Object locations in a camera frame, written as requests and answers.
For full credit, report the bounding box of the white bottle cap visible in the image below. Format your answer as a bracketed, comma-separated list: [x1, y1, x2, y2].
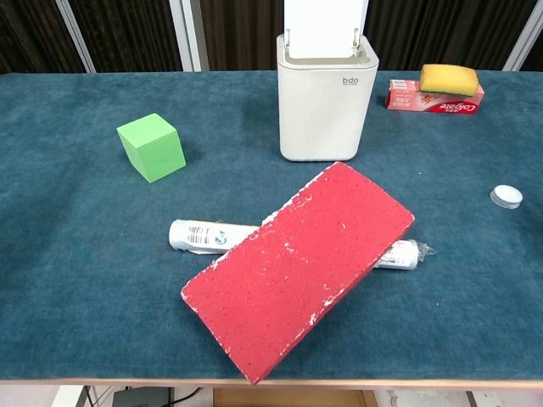
[490, 185, 524, 209]

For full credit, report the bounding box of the white trash bin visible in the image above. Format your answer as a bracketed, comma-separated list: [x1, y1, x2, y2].
[276, 33, 380, 164]

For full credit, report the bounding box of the white plastic lid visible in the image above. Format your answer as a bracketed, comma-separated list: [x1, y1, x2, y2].
[283, 0, 369, 60]

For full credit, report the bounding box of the red painted brick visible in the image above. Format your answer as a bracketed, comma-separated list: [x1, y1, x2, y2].
[181, 160, 416, 386]

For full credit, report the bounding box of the white plastic tube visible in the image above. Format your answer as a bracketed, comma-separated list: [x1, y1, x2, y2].
[168, 218, 436, 272]

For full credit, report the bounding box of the green foam cube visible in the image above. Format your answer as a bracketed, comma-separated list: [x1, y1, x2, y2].
[116, 113, 188, 184]

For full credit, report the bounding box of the red Colgate toothpaste box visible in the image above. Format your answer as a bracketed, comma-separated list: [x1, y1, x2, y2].
[384, 78, 486, 116]

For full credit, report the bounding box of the brown cardboard box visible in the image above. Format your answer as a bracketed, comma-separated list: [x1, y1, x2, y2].
[213, 387, 377, 407]

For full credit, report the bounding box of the teal table cloth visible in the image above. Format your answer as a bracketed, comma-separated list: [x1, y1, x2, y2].
[0, 70, 543, 382]

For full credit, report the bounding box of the yellow sponge with green pad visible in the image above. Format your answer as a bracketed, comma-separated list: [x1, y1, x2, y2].
[418, 64, 479, 96]

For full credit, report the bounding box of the dark pleated curtain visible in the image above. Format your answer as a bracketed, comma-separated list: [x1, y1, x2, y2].
[0, 0, 543, 75]

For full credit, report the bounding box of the wooden table edge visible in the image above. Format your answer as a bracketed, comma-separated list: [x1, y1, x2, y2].
[0, 376, 543, 390]

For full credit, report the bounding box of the black box under table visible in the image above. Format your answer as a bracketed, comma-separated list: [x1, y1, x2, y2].
[112, 387, 175, 407]

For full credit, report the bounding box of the white table leg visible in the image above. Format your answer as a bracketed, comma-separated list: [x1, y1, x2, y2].
[49, 384, 86, 407]

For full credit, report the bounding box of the grey metal frame post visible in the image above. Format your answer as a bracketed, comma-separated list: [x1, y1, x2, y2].
[503, 0, 543, 72]
[168, 0, 210, 72]
[54, 0, 97, 74]

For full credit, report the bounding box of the black cable under table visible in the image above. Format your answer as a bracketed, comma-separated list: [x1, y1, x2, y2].
[171, 387, 201, 404]

